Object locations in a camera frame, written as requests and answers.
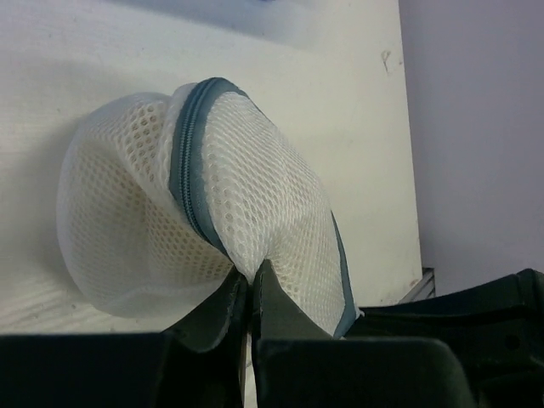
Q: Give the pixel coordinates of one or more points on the aluminium mounting rail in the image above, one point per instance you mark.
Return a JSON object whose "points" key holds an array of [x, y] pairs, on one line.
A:
{"points": [[427, 289]]}

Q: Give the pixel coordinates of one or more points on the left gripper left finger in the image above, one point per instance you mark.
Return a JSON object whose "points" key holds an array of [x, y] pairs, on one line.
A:
{"points": [[221, 319]]}

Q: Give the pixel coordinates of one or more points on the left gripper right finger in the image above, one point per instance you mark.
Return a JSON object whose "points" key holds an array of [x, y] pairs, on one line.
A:
{"points": [[275, 315]]}

